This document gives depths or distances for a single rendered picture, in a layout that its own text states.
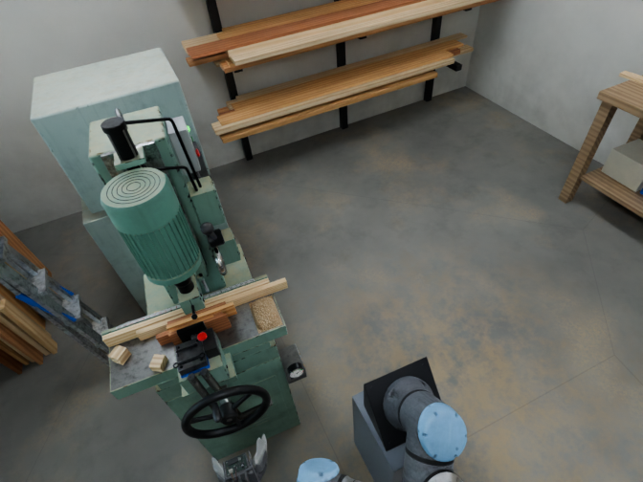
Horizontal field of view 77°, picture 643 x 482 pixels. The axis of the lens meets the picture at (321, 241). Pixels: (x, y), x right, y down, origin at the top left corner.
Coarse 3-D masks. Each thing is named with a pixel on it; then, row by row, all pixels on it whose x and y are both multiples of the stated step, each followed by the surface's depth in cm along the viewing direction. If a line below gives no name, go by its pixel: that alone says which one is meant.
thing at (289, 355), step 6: (282, 348) 167; (288, 348) 167; (294, 348) 166; (282, 354) 165; (288, 354) 165; (294, 354) 165; (282, 360) 163; (288, 360) 163; (294, 360) 163; (300, 360) 163; (288, 366) 161; (288, 378) 161; (294, 378) 163; (300, 378) 165
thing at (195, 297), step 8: (192, 280) 137; (176, 288) 135; (200, 288) 141; (184, 296) 133; (192, 296) 132; (200, 296) 133; (184, 304) 132; (192, 304) 134; (200, 304) 135; (184, 312) 135
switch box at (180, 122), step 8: (168, 120) 131; (176, 120) 131; (184, 120) 132; (168, 128) 128; (184, 128) 127; (168, 136) 126; (176, 136) 127; (184, 136) 128; (176, 144) 129; (192, 144) 132; (176, 152) 131; (192, 152) 133; (184, 160) 133; (192, 160) 135; (200, 168) 138
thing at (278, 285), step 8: (280, 280) 151; (256, 288) 149; (264, 288) 149; (272, 288) 150; (280, 288) 152; (232, 296) 147; (240, 296) 147; (248, 296) 148; (256, 296) 150; (240, 304) 149; (168, 320) 142; (144, 328) 141; (152, 328) 140; (160, 328) 141; (144, 336) 141; (152, 336) 143
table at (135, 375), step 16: (240, 320) 145; (224, 336) 141; (240, 336) 140; (256, 336) 140; (272, 336) 143; (144, 352) 139; (160, 352) 138; (224, 352) 138; (240, 352) 142; (112, 368) 135; (128, 368) 135; (144, 368) 134; (176, 368) 134; (112, 384) 131; (128, 384) 131; (144, 384) 134; (224, 384) 134
